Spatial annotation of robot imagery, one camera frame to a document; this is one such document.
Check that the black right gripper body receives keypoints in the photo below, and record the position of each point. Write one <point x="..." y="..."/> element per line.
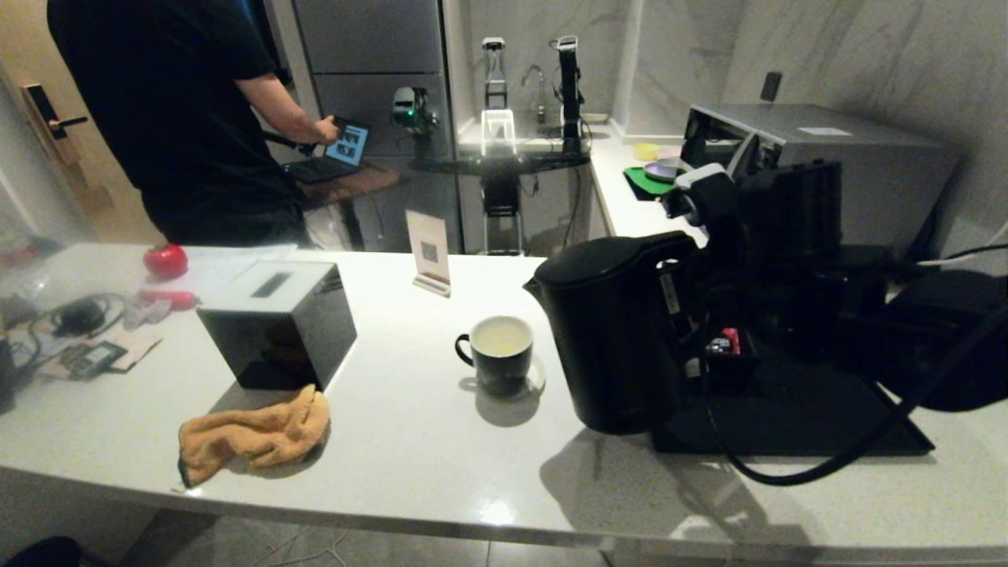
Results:
<point x="787" y="228"/>

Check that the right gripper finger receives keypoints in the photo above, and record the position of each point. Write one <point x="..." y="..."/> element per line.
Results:
<point x="715" y="248"/>
<point x="713" y="295"/>

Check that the black electric kettle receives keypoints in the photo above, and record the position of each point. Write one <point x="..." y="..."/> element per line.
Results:
<point x="614" y="339"/>

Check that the black background robot arm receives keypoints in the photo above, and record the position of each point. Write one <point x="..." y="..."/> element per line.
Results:
<point x="568" y="94"/>

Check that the red tea packet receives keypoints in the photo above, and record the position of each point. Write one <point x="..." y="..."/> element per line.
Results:
<point x="728" y="340"/>

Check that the dark green printed packet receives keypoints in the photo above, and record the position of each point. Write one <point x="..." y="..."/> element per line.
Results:
<point x="93" y="360"/>

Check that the black compartment box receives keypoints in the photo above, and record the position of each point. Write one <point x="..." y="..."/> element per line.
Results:
<point x="736" y="374"/>

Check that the green mat black edge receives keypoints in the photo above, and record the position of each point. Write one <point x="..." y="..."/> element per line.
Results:
<point x="639" y="185"/>

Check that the silver microwave oven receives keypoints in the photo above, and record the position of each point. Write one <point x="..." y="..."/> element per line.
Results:
<point x="890" y="181"/>

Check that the yellow bowl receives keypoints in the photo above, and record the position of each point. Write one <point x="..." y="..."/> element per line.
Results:
<point x="645" y="151"/>

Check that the black serving tray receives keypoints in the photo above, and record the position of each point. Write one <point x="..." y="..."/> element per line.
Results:
<point x="787" y="417"/>

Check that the black mug white inside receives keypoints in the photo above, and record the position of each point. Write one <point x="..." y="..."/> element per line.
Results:
<point x="496" y="366"/>

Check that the chrome faucet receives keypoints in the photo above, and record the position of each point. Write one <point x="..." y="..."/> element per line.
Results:
<point x="540" y="98"/>

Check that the QR code table sign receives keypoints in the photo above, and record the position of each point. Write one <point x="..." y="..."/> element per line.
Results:
<point x="428" y="248"/>

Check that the grey device green light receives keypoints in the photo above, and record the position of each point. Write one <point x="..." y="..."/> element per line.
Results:
<point x="405" y="106"/>

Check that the brown wooden side table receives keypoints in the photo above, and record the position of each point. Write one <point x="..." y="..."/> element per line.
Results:
<point x="362" y="183"/>

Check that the black laptop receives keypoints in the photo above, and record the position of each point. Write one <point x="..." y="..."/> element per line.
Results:
<point x="346" y="146"/>

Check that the grey refrigerator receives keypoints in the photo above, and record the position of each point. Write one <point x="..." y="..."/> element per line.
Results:
<point x="378" y="47"/>

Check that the black tissue box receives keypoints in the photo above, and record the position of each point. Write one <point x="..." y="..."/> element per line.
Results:
<point x="276" y="346"/>

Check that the orange terry cloth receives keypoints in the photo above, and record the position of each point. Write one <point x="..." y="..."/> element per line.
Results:
<point x="250" y="437"/>

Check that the red toy tomato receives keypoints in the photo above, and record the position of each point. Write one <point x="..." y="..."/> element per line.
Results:
<point x="165" y="261"/>

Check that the person in black shirt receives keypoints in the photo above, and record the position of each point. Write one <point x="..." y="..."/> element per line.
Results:
<point x="181" y="118"/>

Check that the crumpled white wrapper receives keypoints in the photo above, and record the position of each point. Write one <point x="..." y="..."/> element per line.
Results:
<point x="150" y="315"/>

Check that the pink paper packet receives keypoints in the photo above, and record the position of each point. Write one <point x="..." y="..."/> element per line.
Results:
<point x="142" y="346"/>

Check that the black computer mouse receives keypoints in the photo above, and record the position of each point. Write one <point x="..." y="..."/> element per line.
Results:
<point x="79" y="319"/>

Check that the black round floor object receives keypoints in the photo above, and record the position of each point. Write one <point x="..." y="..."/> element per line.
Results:
<point x="39" y="554"/>

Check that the dark wall outlet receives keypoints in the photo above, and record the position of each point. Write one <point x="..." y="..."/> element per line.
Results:
<point x="770" y="87"/>

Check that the black round pedestal table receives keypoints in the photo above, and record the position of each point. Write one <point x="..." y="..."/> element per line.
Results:
<point x="504" y="164"/>

